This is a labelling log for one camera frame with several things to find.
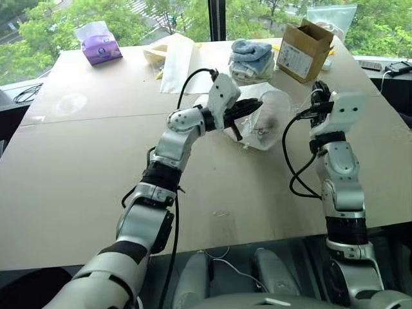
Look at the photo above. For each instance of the light blue folded towel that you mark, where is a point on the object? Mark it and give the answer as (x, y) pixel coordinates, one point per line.
(251, 48)

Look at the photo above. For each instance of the brown cardboard box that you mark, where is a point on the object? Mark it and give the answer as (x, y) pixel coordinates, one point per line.
(296, 61)

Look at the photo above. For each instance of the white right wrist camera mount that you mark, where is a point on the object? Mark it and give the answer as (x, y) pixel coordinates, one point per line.
(347, 109)

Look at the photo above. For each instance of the black handheld device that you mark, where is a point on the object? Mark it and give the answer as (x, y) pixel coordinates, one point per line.
(399, 67)

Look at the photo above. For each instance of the grey robot torso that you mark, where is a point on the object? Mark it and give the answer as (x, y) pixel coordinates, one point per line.
(257, 302)

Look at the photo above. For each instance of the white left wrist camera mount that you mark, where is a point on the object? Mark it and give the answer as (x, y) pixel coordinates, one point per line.
(222, 93)

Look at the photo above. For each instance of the grey rounded robot leg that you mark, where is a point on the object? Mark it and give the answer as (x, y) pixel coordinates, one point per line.
(270, 273)
(193, 280)

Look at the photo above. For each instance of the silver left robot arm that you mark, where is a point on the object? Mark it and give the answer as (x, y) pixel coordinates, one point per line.
(174, 141)

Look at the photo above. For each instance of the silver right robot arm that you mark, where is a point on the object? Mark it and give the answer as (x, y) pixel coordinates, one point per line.
(344, 161)

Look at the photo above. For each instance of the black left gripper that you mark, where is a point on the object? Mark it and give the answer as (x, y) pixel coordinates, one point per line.
(233, 116)

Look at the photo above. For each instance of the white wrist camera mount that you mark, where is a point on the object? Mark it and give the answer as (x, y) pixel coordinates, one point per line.
(347, 109)
(222, 93)

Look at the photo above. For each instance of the purple tissue pack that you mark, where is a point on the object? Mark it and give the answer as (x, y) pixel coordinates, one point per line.
(99, 51)

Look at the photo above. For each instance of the dark window frame post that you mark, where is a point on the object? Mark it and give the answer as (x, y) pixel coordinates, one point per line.
(216, 19)

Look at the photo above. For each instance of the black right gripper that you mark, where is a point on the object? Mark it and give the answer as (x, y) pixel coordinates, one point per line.
(320, 120)

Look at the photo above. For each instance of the folded blue towels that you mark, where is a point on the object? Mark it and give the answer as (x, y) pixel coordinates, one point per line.
(251, 69)

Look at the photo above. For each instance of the cream flat bag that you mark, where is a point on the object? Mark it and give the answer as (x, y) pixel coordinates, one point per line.
(154, 54)

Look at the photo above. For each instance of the clear plastic zip bag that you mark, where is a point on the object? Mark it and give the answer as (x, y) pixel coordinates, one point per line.
(341, 19)

